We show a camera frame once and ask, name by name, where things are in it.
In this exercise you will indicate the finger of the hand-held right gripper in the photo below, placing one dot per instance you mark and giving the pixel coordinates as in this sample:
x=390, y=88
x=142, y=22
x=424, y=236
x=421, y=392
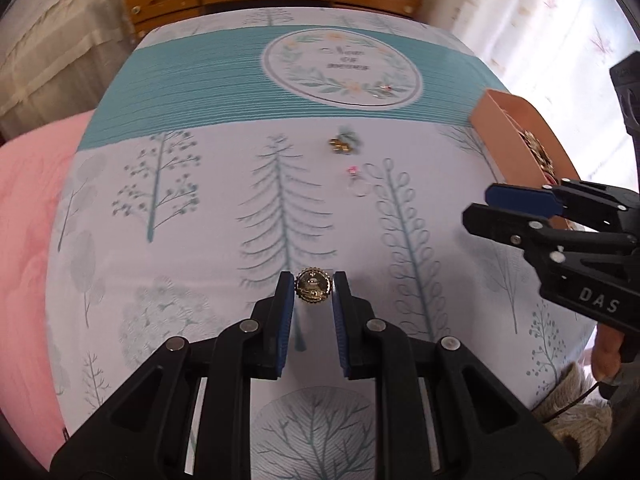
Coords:
x=520, y=199
x=500, y=222

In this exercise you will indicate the tree print tablecloth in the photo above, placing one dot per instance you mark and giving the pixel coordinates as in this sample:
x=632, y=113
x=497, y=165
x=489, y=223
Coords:
x=200, y=260

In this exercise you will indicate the brown cardboard box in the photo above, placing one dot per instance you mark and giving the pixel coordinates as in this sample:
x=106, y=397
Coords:
x=505, y=120

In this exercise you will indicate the person's right hand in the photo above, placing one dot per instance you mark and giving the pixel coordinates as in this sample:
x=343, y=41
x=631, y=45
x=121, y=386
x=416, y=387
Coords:
x=605, y=355

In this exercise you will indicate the small gold jewellery piece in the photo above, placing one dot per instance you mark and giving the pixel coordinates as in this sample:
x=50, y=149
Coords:
x=345, y=141

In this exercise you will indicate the white leaf print curtain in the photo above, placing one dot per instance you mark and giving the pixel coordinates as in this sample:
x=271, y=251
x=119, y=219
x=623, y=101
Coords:
x=550, y=35

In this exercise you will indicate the round metal brooch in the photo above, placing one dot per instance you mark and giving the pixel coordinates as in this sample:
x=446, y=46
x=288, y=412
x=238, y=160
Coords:
x=312, y=285

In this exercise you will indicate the white lace furniture cover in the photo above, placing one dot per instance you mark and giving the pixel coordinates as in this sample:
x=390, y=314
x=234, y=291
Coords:
x=60, y=35

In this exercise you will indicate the small red charm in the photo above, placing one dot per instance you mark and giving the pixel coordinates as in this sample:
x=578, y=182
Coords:
x=387, y=89

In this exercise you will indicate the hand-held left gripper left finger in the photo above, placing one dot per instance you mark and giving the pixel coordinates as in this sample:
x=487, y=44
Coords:
x=286, y=320

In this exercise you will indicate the beige knitted sweater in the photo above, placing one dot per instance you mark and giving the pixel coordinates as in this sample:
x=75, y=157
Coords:
x=575, y=425

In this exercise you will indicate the pink blanket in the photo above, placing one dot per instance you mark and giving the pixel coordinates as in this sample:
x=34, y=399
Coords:
x=30, y=235

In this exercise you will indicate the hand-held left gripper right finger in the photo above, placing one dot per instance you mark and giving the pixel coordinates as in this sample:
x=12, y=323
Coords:
x=340, y=320

